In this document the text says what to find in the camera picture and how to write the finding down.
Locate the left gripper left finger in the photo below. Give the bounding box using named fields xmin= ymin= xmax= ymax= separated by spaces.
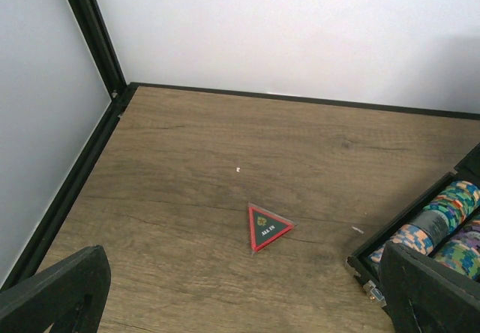
xmin=1 ymin=245 xmax=111 ymax=332

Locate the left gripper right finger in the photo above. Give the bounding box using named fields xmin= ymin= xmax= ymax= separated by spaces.
xmin=379 ymin=242 xmax=479 ymax=333

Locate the black poker set case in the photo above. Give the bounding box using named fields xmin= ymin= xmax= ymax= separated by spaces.
xmin=346 ymin=146 xmax=479 ymax=310

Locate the chip row in case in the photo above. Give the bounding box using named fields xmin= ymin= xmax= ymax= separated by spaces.
xmin=433 ymin=215 xmax=479 ymax=281
xmin=388 ymin=181 xmax=479 ymax=258

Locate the upper chip row in case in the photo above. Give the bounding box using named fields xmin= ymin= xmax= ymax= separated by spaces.
xmin=388 ymin=181 xmax=479 ymax=258

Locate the red triangular all-in marker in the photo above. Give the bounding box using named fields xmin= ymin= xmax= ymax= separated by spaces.
xmin=247 ymin=202 xmax=296 ymax=254

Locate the left black frame post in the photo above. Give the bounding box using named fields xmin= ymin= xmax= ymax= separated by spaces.
xmin=67 ymin=0 xmax=128 ymax=100

